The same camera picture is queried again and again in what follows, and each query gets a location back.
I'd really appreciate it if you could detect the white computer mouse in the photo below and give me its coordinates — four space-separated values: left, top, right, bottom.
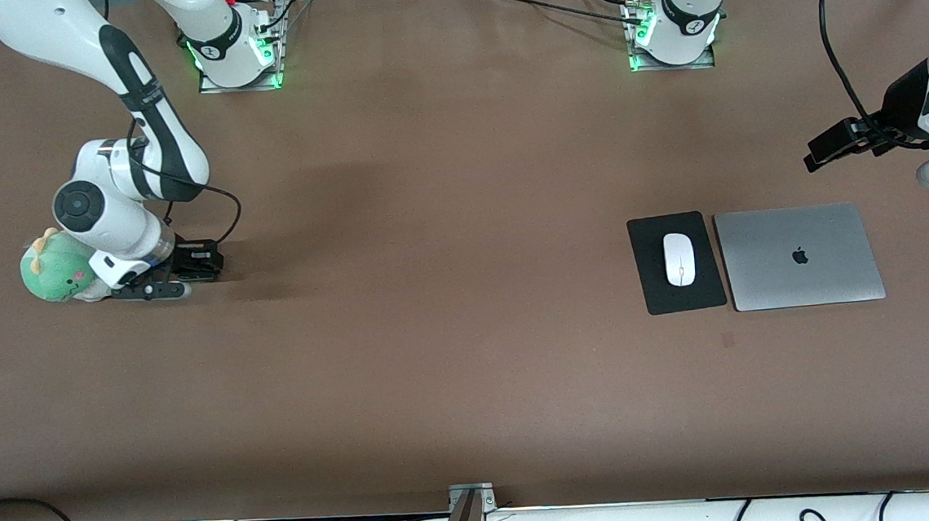
662 232 697 289

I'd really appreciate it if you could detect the black mouse pad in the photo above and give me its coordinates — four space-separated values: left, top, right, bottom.
626 209 729 317

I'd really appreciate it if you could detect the green dinosaur plush toy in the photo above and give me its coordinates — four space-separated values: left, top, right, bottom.
17 224 113 307

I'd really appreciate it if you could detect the silver laptop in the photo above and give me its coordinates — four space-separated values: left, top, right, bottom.
713 201 887 314

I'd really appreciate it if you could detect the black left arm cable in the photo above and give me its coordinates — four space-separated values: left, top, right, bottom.
817 0 897 151

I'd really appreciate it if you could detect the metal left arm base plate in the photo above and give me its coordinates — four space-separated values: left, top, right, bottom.
625 0 718 74

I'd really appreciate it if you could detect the aluminium table edge bracket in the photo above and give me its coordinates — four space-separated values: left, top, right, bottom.
431 482 498 521

